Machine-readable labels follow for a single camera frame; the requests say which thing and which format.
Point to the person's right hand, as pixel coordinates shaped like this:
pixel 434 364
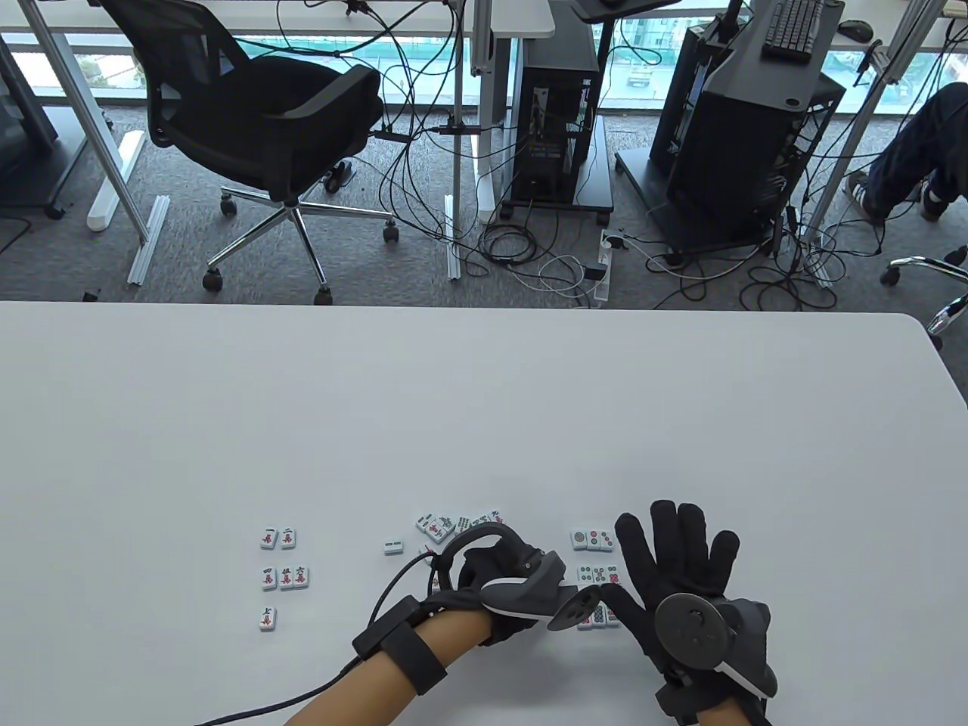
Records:
pixel 681 560

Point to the person's left hand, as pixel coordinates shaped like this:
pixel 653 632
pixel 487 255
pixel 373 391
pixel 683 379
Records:
pixel 491 560

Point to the six-circle mahjong tile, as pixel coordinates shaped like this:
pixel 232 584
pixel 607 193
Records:
pixel 613 575

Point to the single-circle mahjong tile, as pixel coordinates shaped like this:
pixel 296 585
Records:
pixel 579 539

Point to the four-circle mahjong tile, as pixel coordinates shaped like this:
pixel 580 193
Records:
pixel 586 575

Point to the pile of mahjong tiles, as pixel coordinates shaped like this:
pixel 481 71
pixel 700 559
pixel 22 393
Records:
pixel 392 545

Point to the person's left forearm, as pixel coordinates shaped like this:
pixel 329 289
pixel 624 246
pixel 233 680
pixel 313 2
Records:
pixel 363 696

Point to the person's right forearm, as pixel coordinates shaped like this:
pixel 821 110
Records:
pixel 726 718

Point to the grey hand tracking controller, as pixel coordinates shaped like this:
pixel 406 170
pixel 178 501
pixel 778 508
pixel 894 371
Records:
pixel 690 631
pixel 522 594

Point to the white power strip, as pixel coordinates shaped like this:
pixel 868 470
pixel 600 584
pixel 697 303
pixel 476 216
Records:
pixel 601 293

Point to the black mesh office chair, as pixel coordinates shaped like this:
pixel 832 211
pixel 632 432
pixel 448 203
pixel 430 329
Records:
pixel 915 262
pixel 249 113

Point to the black wheeled computer cart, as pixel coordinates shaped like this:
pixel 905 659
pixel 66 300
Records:
pixel 635 174
pixel 594 189

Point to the black computer tower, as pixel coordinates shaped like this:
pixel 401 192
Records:
pixel 556 136
pixel 741 166

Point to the black white striped sneaker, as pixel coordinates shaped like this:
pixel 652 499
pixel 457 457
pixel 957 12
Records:
pixel 934 206
pixel 860 193

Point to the black foot pedal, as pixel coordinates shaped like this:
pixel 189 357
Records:
pixel 338 175

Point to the black power strip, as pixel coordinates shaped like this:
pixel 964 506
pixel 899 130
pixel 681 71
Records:
pixel 389 134

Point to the black monitor stand with tray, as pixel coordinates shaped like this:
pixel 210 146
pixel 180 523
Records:
pixel 786 83
pixel 628 7

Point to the black keyboard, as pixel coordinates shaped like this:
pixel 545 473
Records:
pixel 792 30

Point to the white standing desk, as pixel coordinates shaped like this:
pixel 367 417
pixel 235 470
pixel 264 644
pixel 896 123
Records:
pixel 529 19

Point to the black computer mouse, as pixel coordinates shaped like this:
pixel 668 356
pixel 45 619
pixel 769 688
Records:
pixel 854 30

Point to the dark grey equipment cart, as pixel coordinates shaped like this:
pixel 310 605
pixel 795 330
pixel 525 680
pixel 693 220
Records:
pixel 26 98

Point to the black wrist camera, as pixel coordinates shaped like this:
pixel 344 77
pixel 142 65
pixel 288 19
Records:
pixel 681 705

